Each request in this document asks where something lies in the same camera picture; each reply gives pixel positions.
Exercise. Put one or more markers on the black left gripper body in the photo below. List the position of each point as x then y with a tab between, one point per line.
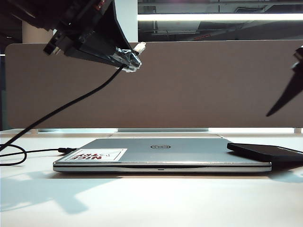
80	21

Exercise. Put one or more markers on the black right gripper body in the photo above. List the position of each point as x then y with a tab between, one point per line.
299	53

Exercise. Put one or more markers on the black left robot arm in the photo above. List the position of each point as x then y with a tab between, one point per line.
23	11

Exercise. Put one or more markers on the white ceiling light strip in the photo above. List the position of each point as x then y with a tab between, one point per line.
213	17

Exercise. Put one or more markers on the red background sign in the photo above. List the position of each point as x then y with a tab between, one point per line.
202	37

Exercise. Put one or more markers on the black smartphone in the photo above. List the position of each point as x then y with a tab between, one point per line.
267	152

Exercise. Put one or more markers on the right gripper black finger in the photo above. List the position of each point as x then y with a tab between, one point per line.
291	89

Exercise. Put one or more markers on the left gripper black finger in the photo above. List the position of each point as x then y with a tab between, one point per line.
113	30
104	52

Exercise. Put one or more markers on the brown desk divider panel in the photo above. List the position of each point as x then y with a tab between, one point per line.
177	94

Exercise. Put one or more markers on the silver Dell laptop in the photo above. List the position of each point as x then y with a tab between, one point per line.
189	153

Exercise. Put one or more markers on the white red laptop sticker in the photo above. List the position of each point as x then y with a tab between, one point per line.
111	153

